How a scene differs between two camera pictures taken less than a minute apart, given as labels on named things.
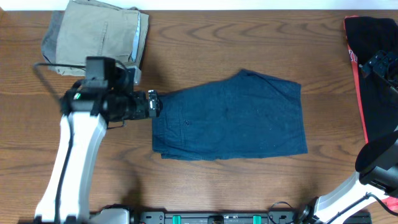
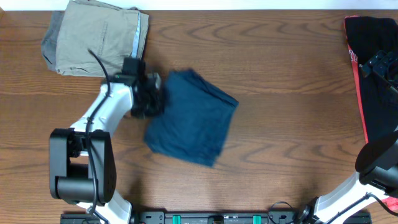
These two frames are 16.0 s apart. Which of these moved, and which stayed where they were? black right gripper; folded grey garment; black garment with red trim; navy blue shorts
Moved: navy blue shorts
Stayed: folded grey garment; black garment with red trim; black right gripper
